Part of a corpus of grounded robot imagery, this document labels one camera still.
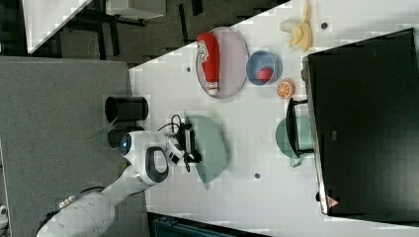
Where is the green mug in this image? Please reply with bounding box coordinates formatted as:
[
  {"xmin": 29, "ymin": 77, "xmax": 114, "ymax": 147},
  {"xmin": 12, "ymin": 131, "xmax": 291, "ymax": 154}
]
[{"xmin": 275, "ymin": 117, "xmax": 314, "ymax": 168}]

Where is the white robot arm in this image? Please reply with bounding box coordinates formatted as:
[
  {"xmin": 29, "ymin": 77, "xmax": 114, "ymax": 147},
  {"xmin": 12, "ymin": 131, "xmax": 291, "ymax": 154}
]
[{"xmin": 35, "ymin": 122, "xmax": 201, "ymax": 237}]

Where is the red ball toy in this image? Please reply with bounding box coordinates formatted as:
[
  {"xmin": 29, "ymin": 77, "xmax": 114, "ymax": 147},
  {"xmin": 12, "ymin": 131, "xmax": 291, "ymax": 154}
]
[{"xmin": 257, "ymin": 67, "xmax": 274, "ymax": 83}]

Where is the blue bowl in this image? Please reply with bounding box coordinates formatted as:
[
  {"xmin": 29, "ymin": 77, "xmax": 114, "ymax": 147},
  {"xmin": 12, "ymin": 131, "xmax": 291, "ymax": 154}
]
[{"xmin": 246, "ymin": 50, "xmax": 283, "ymax": 86}]

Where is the orange slice toy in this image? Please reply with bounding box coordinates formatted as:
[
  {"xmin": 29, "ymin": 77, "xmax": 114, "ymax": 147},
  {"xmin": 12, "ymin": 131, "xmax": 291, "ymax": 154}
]
[{"xmin": 277, "ymin": 78, "xmax": 295, "ymax": 99}]

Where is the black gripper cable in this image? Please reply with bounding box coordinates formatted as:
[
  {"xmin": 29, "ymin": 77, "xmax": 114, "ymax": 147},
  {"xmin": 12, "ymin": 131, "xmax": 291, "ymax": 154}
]
[{"xmin": 156, "ymin": 114, "xmax": 186, "ymax": 136}]

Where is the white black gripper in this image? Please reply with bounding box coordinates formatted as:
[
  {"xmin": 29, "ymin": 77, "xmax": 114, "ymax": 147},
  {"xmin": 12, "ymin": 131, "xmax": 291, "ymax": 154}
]
[{"xmin": 165, "ymin": 123, "xmax": 203, "ymax": 166}]

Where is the black cylinder cup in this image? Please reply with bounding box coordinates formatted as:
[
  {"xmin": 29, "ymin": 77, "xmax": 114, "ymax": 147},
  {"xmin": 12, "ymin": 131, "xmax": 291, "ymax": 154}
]
[{"xmin": 105, "ymin": 97, "xmax": 149, "ymax": 122}]

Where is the peeled banana toy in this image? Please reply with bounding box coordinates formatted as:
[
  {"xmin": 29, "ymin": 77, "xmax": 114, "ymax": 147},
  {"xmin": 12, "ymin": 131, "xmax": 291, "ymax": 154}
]
[{"xmin": 280, "ymin": 0, "xmax": 312, "ymax": 52}]

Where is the teal crate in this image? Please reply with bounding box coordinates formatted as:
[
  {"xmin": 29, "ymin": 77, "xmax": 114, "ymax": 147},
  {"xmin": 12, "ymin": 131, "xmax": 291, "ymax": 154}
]
[{"xmin": 151, "ymin": 216, "xmax": 265, "ymax": 237}]

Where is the lilac round plate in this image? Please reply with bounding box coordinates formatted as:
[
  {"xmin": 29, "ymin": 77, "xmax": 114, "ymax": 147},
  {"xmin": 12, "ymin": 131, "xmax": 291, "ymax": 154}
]
[{"xmin": 196, "ymin": 27, "xmax": 249, "ymax": 99}]

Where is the red ketchup bottle toy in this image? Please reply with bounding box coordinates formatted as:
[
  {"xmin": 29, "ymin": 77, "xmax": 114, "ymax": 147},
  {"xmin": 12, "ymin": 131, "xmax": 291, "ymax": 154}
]
[{"xmin": 197, "ymin": 33, "xmax": 219, "ymax": 95}]

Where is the white side table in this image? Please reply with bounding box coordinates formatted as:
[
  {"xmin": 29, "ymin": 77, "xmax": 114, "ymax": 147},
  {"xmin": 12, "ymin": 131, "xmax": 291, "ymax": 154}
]
[{"xmin": 22, "ymin": 0, "xmax": 93, "ymax": 54}]

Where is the green plastic strainer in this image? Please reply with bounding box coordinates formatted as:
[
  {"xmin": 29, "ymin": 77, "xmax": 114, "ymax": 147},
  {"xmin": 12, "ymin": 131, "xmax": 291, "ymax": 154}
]
[{"xmin": 186, "ymin": 115, "xmax": 229, "ymax": 190}]

